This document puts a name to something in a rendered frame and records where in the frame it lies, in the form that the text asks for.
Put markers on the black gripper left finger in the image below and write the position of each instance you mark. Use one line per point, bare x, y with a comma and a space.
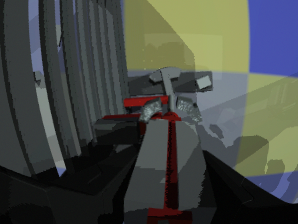
94, 195

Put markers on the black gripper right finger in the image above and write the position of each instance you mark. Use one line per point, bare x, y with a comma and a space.
241, 202

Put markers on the black slatted rack door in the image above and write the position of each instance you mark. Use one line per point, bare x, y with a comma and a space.
170, 182

